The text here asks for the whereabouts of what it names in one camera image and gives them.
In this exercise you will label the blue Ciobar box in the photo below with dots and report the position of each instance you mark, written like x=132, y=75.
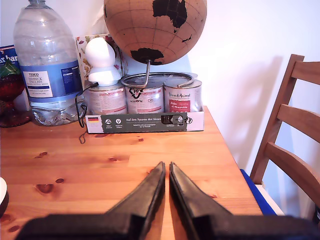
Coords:
x=7, y=58

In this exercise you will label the cardboard can tray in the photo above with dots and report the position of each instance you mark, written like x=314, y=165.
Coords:
x=140, y=122

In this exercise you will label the red glass goblet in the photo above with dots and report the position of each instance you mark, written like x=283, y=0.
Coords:
x=10, y=85

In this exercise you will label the cork globe on metal stand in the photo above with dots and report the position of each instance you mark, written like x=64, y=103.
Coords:
x=150, y=30

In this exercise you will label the blue chair cushion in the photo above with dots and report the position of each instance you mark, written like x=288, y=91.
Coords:
x=255, y=190

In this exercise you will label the leaf print tissue box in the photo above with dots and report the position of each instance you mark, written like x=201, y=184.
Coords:
x=81, y=50

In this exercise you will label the large clear water bottle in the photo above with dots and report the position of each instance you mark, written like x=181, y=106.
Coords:
x=47, y=50

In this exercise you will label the white plate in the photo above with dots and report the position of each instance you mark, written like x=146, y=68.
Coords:
x=3, y=190

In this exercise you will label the pet food can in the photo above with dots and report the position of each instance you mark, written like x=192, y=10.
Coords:
x=145, y=100
x=182, y=97
x=105, y=100

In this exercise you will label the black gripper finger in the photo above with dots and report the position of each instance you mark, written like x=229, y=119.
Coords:
x=147, y=195
x=190, y=197

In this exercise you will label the wooden chair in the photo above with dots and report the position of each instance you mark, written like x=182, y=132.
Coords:
x=295, y=116

